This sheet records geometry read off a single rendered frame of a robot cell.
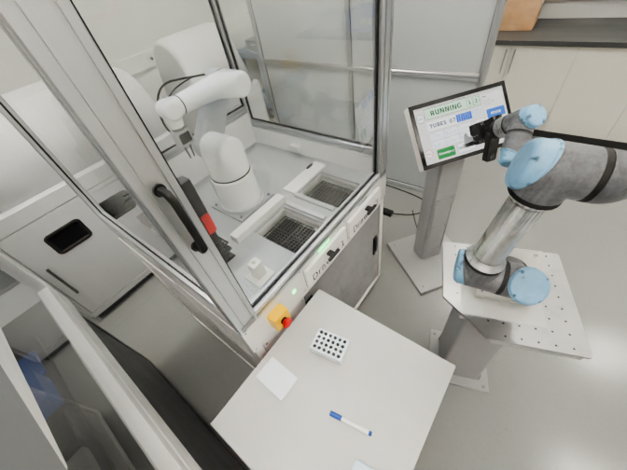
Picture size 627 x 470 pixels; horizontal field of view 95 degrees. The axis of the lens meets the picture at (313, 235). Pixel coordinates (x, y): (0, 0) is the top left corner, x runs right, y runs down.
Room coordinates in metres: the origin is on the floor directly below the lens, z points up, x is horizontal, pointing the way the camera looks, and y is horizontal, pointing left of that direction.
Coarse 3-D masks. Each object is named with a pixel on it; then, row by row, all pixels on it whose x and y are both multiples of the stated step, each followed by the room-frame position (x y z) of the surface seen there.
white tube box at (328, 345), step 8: (320, 328) 0.50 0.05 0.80; (320, 336) 0.48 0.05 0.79; (328, 336) 0.47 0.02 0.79; (336, 336) 0.46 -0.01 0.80; (312, 344) 0.45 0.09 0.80; (320, 344) 0.45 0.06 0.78; (328, 344) 0.44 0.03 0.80; (336, 344) 0.44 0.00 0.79; (344, 344) 0.43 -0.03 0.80; (320, 352) 0.42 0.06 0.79; (328, 352) 0.42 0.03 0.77; (336, 352) 0.40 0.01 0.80; (344, 352) 0.40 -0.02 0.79; (336, 360) 0.38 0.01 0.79
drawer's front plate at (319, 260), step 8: (344, 232) 0.87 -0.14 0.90; (336, 240) 0.82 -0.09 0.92; (344, 240) 0.87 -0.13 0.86; (328, 248) 0.78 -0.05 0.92; (336, 248) 0.82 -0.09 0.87; (320, 256) 0.74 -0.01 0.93; (328, 256) 0.78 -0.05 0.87; (336, 256) 0.81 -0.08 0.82; (312, 264) 0.71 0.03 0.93; (320, 264) 0.74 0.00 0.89; (328, 264) 0.77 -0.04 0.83; (304, 272) 0.68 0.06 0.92; (312, 272) 0.70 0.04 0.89; (320, 272) 0.73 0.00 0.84; (312, 280) 0.69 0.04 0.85
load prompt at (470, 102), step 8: (472, 96) 1.33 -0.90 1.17; (448, 104) 1.31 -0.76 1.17; (456, 104) 1.31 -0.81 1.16; (464, 104) 1.31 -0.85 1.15; (472, 104) 1.31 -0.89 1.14; (480, 104) 1.30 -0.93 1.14; (424, 112) 1.29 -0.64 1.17; (432, 112) 1.29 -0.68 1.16; (440, 112) 1.29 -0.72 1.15; (448, 112) 1.29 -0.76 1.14
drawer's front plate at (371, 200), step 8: (376, 192) 1.07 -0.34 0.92; (368, 200) 1.02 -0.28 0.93; (376, 200) 1.07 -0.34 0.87; (360, 208) 0.98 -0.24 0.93; (352, 216) 0.93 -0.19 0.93; (360, 216) 0.96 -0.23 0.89; (368, 216) 1.01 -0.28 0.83; (352, 224) 0.91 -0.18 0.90; (360, 224) 0.96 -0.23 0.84; (352, 232) 0.91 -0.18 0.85
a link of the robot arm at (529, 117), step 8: (536, 104) 0.81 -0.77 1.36; (512, 112) 0.88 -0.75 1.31; (520, 112) 0.83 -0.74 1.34; (528, 112) 0.80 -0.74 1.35; (536, 112) 0.80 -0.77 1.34; (544, 112) 0.80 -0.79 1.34; (504, 120) 0.87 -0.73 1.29; (512, 120) 0.83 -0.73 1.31; (520, 120) 0.81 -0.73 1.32; (528, 120) 0.78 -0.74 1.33; (536, 120) 0.78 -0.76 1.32; (544, 120) 0.78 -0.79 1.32; (504, 128) 0.86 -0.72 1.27; (512, 128) 0.81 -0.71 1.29; (520, 128) 0.79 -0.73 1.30; (528, 128) 0.78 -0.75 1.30
